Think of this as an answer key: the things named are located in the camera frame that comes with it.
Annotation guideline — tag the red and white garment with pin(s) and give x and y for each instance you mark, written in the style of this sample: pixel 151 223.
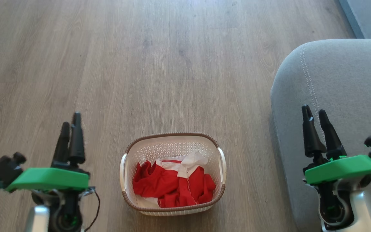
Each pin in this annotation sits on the red and white garment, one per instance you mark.
pixel 159 182

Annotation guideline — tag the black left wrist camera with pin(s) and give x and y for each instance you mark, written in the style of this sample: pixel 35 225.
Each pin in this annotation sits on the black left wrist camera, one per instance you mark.
pixel 3 169

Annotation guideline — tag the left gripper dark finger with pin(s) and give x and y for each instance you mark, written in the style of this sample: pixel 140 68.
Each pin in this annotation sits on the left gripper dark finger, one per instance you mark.
pixel 77 145
pixel 61 145

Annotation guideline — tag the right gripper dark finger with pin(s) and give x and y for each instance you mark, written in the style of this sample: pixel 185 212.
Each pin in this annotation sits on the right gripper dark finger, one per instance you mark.
pixel 333 143
pixel 311 138

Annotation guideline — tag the grey fabric sofa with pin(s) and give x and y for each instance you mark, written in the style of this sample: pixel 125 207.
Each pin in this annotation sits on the grey fabric sofa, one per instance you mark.
pixel 343 90

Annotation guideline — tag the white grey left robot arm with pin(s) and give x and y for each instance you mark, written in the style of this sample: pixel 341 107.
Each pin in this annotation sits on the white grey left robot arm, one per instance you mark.
pixel 38 220

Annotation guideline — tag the white plastic laundry basket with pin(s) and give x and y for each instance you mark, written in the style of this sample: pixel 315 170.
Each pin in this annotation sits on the white plastic laundry basket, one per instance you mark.
pixel 169 146

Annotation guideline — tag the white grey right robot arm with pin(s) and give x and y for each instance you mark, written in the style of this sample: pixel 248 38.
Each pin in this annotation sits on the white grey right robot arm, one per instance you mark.
pixel 367 211

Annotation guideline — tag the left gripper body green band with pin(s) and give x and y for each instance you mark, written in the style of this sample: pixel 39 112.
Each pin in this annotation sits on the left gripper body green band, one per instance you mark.
pixel 50 178

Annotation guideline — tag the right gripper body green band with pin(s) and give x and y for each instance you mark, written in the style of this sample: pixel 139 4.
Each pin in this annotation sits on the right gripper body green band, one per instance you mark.
pixel 343 169

